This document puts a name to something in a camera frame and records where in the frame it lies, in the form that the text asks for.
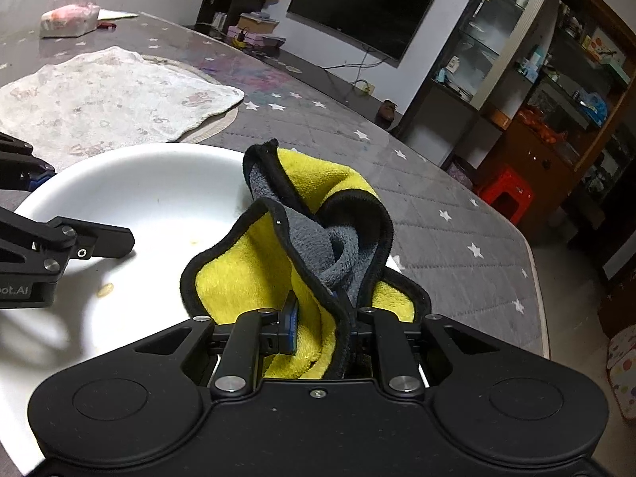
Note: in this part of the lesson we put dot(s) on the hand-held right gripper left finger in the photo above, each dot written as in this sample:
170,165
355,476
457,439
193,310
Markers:
290,328

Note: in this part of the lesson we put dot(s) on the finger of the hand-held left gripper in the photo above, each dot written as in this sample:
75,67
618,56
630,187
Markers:
99,243
20,159

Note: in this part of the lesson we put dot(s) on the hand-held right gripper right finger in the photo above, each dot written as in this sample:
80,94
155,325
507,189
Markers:
390,343

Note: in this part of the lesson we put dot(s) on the white bowl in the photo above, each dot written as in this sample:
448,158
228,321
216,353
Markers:
164,198

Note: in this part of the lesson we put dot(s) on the yellow grey microfiber cloth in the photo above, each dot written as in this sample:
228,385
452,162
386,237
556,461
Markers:
318,179

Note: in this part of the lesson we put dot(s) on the white patterned towel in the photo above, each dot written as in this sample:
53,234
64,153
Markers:
109,94

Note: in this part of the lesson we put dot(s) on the tissue pack in plastic bag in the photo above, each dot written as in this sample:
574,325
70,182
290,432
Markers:
69,17

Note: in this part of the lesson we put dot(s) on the white paper sheet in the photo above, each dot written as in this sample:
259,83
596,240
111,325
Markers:
117,15

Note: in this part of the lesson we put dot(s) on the purple patterned bin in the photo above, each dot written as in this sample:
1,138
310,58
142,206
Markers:
462,174

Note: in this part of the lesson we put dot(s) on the red plastic stool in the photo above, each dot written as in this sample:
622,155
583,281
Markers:
507,191

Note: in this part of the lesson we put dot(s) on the brown shoe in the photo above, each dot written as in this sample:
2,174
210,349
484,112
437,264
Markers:
386,111

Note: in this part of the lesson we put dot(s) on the brown wooden cabinet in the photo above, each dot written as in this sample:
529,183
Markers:
536,159

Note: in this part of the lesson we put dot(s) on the white polka dot storage box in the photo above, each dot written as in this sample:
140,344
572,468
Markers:
623,372

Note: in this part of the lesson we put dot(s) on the small orange box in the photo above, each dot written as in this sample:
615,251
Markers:
501,119

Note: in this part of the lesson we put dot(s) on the pink flat box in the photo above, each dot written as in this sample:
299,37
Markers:
263,40

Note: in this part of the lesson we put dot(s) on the pile of oranges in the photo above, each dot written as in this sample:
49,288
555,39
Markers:
544,129

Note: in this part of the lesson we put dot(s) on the cardboard box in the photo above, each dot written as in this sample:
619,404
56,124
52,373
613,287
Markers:
258,24

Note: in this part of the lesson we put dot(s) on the glass display cabinet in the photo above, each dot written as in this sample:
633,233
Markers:
477,59

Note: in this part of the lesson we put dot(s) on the blue plastic bag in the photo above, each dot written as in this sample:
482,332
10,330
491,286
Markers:
594,107

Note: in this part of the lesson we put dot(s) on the black flat television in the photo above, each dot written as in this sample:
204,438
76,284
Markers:
357,5

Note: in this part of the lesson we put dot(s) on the wall power outlet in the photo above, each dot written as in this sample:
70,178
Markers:
363,88

